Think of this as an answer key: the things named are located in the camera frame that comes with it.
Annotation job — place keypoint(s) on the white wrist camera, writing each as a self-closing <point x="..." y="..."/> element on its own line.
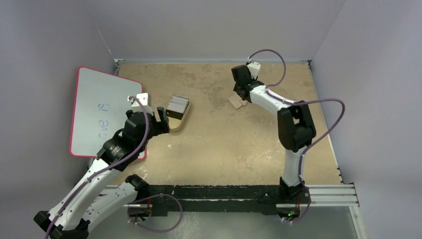
<point x="141" y="103"/>
<point x="253" y="68"/>

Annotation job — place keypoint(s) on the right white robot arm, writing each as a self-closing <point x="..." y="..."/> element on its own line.
<point x="296" y="129"/>

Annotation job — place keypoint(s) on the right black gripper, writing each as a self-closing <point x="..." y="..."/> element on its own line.
<point x="241" y="89"/>

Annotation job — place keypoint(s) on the stack of cards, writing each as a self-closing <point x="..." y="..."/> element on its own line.
<point x="177" y="107"/>

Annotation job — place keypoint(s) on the aluminium frame rail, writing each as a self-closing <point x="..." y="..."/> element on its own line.
<point x="320" y="196"/>

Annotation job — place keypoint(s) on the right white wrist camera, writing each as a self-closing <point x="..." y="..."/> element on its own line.
<point x="253" y="68"/>

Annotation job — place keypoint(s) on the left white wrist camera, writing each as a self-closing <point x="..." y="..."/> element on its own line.
<point x="141" y="103"/>

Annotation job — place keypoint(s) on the beige leather card holder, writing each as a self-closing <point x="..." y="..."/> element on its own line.
<point x="237" y="102"/>

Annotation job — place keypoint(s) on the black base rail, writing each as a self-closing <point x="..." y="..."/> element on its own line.
<point x="268" y="200"/>

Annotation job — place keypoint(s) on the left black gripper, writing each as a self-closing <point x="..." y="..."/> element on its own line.
<point x="160" y="127"/>

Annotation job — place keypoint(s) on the beige plastic tray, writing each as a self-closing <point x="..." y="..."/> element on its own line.
<point x="175" y="124"/>

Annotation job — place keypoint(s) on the white board with pink frame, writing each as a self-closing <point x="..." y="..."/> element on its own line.
<point x="100" y="104"/>

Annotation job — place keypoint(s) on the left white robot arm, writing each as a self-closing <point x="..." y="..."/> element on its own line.
<point x="75" y="216"/>

